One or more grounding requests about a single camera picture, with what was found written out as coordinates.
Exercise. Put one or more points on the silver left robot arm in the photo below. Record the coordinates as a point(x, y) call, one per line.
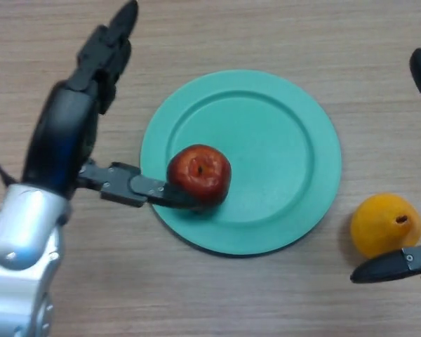
point(17, 224)

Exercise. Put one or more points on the green round plate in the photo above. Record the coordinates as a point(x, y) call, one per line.
point(266, 158)

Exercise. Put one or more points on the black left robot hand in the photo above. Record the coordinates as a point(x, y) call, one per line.
point(59, 140)

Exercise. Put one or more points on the yellow orange pear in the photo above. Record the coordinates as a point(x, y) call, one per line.
point(379, 228)

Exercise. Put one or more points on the red apple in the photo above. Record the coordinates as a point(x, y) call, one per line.
point(200, 182)

